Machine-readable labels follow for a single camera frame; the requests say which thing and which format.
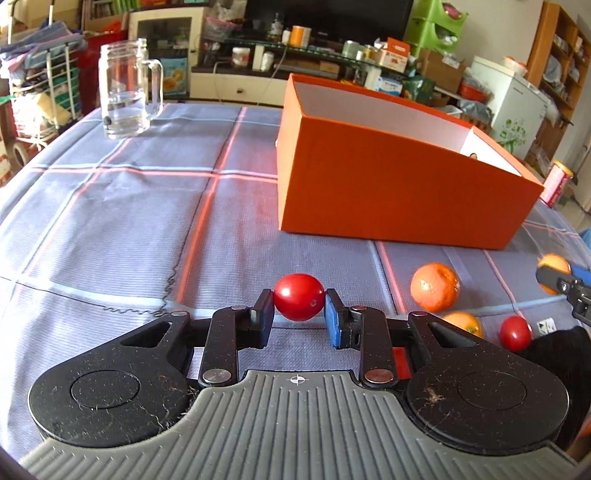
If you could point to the red and white can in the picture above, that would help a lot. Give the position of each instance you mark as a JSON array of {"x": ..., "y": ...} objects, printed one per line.
[{"x": 557, "y": 183}]

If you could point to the small white fridge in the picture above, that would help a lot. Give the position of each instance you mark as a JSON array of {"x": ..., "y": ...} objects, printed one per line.
[{"x": 512, "y": 110}]

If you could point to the wooden shelf unit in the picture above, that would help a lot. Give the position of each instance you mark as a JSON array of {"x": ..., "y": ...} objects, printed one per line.
[{"x": 565, "y": 60}]

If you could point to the orange mandarin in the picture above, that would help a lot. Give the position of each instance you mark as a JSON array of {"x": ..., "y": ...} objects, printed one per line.
[
  {"x": 554, "y": 262},
  {"x": 434, "y": 287},
  {"x": 464, "y": 324}
]

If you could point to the pink plastic basket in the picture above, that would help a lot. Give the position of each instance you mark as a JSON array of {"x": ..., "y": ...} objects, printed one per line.
[{"x": 216, "y": 28}]

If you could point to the cream glass-door cabinet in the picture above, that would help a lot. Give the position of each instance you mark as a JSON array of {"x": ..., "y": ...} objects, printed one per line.
[{"x": 194, "y": 46}]

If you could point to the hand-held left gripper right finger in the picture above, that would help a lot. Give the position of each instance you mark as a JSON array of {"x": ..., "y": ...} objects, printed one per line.
[{"x": 331, "y": 325}]

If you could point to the blue and white packet box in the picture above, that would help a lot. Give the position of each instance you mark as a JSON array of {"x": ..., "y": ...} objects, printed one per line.
[{"x": 390, "y": 86}]

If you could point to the green plastic drawer unit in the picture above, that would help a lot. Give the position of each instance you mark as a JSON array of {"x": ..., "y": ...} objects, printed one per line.
[{"x": 434, "y": 27}]

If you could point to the plastic jar with white lid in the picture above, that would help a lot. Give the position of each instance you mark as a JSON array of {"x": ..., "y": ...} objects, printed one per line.
[{"x": 241, "y": 57}]

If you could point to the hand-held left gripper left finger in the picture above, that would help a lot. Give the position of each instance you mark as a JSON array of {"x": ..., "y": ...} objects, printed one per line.
[{"x": 261, "y": 321}]

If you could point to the red tomato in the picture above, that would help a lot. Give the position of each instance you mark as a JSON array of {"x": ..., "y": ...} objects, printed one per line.
[
  {"x": 515, "y": 333},
  {"x": 298, "y": 297}
]

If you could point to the black television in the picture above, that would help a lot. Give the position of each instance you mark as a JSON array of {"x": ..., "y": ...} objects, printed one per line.
[{"x": 332, "y": 18}]

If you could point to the cream television cabinet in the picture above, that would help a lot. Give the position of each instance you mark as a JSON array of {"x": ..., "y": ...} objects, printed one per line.
[{"x": 244, "y": 87}]

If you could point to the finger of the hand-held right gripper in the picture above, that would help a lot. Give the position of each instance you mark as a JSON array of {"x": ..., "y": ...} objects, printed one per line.
[{"x": 556, "y": 279}]

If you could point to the blue plaid tablecloth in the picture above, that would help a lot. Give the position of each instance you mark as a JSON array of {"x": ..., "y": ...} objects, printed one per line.
[{"x": 138, "y": 221}]

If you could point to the orange and white packet box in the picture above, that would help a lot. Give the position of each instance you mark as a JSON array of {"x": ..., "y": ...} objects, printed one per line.
[{"x": 396, "y": 54}]

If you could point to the orange cardboard box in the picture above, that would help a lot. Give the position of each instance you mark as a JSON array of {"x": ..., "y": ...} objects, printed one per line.
[{"x": 392, "y": 184}]

